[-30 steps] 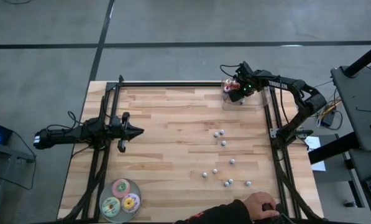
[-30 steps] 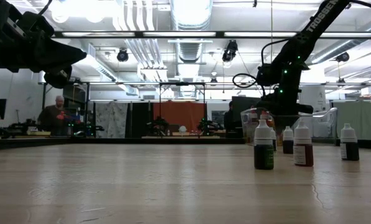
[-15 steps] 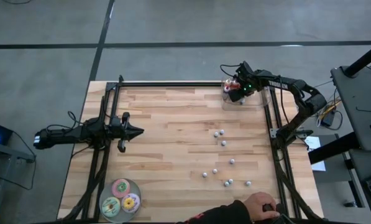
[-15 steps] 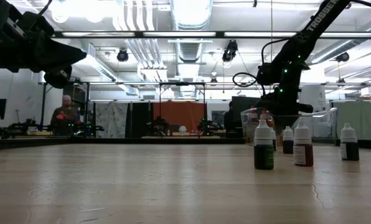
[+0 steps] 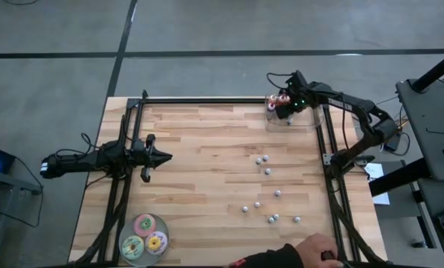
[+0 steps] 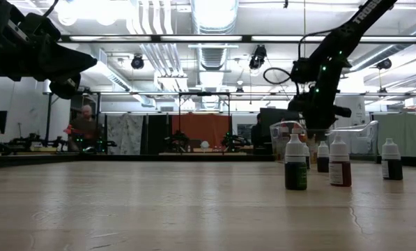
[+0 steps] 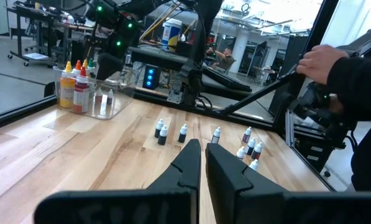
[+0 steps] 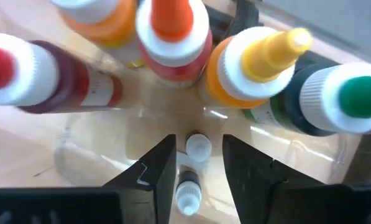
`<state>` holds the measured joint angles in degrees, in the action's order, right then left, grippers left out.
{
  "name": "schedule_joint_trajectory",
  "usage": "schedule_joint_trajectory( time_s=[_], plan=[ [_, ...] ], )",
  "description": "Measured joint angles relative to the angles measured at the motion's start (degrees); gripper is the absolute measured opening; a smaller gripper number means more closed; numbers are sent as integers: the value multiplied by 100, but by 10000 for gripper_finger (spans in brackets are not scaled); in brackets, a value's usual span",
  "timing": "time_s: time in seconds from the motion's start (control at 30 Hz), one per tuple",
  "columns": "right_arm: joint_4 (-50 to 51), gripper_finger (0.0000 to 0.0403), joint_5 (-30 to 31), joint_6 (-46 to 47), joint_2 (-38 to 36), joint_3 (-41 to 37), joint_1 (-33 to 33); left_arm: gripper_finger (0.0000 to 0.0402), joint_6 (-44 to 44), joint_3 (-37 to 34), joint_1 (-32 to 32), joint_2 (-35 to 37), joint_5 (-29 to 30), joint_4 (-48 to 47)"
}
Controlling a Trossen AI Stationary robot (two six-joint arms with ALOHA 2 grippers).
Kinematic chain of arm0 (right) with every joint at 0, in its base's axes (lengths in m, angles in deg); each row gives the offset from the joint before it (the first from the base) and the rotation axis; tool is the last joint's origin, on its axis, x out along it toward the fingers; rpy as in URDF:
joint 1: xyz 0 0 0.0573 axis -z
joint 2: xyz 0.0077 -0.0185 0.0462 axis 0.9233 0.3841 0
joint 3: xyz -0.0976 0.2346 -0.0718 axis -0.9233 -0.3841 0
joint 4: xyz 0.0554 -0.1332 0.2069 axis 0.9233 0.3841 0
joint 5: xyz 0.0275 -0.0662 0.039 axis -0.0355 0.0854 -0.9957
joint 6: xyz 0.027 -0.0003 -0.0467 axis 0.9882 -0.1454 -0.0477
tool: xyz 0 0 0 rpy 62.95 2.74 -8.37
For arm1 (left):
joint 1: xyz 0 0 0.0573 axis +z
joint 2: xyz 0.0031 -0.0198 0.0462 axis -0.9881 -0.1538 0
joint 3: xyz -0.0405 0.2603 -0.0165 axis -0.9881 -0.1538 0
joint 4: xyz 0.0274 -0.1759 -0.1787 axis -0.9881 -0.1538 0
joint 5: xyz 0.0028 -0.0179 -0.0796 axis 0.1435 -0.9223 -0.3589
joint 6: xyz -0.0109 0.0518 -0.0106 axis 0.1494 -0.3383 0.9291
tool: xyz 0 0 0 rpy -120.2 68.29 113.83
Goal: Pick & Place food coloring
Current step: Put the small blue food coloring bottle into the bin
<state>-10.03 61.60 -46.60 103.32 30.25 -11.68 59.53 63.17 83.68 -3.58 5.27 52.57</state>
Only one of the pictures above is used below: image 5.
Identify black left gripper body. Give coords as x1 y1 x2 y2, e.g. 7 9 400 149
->
131 134 156 182

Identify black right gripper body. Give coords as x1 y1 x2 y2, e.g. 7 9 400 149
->
275 69 315 120

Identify person's forearm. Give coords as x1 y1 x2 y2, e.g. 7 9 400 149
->
225 243 305 268

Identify clear plastic bin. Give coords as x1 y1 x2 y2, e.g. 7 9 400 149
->
265 95 326 134

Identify pink frosted donut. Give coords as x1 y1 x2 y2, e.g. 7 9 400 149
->
133 213 157 237

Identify clear round plate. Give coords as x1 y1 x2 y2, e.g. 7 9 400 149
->
118 213 170 267

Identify purple frosted donut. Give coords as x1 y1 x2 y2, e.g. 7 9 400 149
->
144 230 169 256

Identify green frosted donut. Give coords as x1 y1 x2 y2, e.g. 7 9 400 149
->
120 234 146 261

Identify black controller box blue lights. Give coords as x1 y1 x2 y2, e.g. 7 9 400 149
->
0 143 16 174
379 132 403 153

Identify white paper sheet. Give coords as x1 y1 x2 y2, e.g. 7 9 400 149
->
362 162 392 206

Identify black desk leg beam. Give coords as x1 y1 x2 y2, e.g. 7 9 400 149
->
368 158 431 197

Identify dark grey desk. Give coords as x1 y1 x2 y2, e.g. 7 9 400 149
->
394 76 444 182

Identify grey equipment stand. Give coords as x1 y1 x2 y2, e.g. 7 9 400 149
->
0 167 44 197

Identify black desk pole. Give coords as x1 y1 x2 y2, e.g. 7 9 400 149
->
411 48 444 93

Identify grey side table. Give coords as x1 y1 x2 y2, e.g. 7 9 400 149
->
416 177 444 268

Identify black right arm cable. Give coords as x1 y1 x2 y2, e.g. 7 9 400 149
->
266 71 293 90

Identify black aluminium rig frame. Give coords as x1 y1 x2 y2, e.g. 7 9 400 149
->
71 89 388 268

